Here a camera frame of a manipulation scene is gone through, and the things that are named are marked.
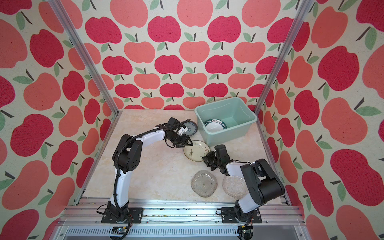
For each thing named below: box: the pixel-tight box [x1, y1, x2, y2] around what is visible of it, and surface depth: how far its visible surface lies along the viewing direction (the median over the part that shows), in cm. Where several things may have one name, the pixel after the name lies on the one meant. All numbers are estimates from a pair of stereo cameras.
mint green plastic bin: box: [194, 97, 258, 147], surface depth 106 cm
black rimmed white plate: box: [203, 118, 228, 133], surface depth 110 cm
